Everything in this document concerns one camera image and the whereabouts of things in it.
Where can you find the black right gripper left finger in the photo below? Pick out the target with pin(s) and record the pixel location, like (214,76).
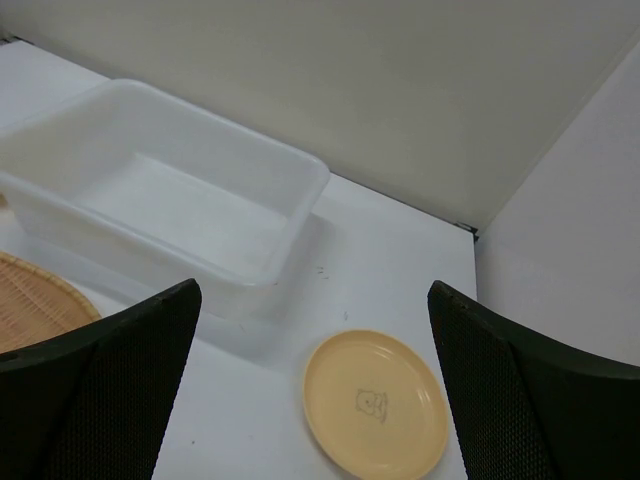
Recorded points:
(95,403)

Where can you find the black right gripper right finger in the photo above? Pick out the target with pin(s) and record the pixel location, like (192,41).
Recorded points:
(526,406)

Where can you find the woven bamboo tray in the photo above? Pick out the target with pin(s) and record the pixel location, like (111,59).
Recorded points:
(37,305)

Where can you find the translucent white plastic bin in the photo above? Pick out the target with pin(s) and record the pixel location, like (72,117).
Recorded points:
(158,190)

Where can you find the yellow bear plate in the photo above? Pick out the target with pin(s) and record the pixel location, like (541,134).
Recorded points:
(374,407)

